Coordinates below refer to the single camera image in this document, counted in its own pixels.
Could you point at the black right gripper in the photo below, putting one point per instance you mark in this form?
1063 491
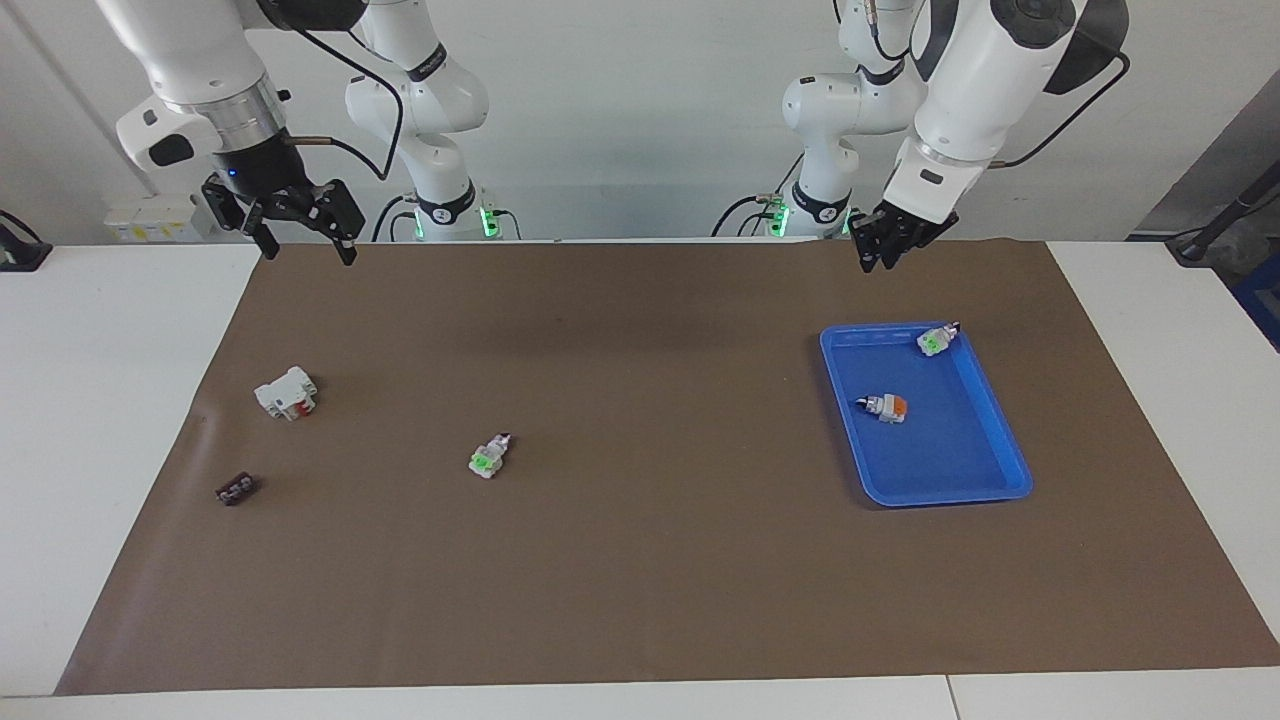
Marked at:
255 175

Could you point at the brown paper table mat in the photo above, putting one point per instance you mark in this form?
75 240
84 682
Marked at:
640 560

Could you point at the white wall socket box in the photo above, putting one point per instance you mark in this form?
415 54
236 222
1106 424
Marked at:
160 218

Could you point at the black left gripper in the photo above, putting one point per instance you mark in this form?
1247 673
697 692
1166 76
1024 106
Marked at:
915 225

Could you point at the blue plastic tray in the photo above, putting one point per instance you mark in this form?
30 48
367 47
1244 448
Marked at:
950 460

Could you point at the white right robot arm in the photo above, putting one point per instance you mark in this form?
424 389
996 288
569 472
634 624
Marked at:
190 50

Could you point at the selector switch with orange back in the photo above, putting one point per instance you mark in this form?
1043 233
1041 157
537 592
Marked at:
885 407

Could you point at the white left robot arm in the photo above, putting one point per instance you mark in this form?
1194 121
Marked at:
980 80

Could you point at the selector switch with green back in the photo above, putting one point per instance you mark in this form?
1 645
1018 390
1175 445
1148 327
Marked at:
488 458

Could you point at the white red circuit breaker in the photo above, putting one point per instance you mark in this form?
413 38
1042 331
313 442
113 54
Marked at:
280 395

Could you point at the small dark terminal block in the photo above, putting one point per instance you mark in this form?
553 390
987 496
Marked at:
236 490

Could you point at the black pole stand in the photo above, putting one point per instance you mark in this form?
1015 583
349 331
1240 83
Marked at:
1225 215

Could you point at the black clamp mount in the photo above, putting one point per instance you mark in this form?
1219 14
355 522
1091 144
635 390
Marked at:
22 255

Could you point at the blue crate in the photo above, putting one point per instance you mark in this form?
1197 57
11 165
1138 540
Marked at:
1262 300

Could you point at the small white selector switch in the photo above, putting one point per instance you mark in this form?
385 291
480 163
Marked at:
936 341

